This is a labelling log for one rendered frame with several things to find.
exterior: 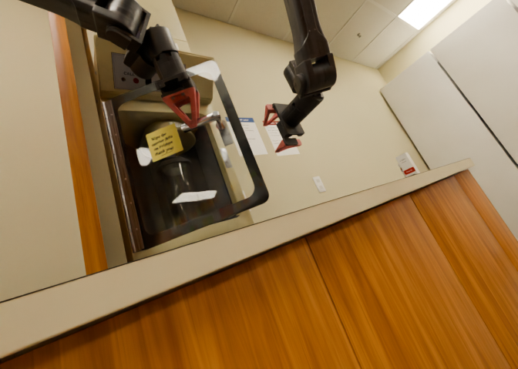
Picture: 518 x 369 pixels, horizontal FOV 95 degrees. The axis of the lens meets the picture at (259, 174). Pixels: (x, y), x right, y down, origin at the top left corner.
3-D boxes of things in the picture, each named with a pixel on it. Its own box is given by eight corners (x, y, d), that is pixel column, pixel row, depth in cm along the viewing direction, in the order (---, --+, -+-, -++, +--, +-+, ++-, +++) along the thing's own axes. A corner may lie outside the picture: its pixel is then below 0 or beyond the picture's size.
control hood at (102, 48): (99, 98, 62) (92, 68, 65) (210, 105, 82) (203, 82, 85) (99, 63, 54) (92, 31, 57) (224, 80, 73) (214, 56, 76)
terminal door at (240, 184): (139, 253, 51) (106, 102, 62) (272, 199, 51) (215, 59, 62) (136, 253, 50) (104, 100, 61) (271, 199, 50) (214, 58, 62)
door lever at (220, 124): (190, 142, 56) (187, 133, 56) (228, 127, 56) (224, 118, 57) (181, 132, 51) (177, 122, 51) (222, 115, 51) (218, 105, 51)
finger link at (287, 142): (278, 138, 75) (297, 119, 68) (287, 157, 73) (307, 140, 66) (261, 139, 71) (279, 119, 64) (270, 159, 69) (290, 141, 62)
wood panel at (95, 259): (92, 303, 74) (47, -2, 114) (104, 300, 76) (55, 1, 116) (89, 292, 37) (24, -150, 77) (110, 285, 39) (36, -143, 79)
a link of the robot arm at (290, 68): (302, 83, 50) (338, 72, 51) (280, 44, 53) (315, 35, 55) (292, 115, 61) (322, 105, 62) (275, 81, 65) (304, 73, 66)
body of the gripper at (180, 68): (157, 92, 46) (140, 54, 44) (173, 101, 56) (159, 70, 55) (189, 80, 46) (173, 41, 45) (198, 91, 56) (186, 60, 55)
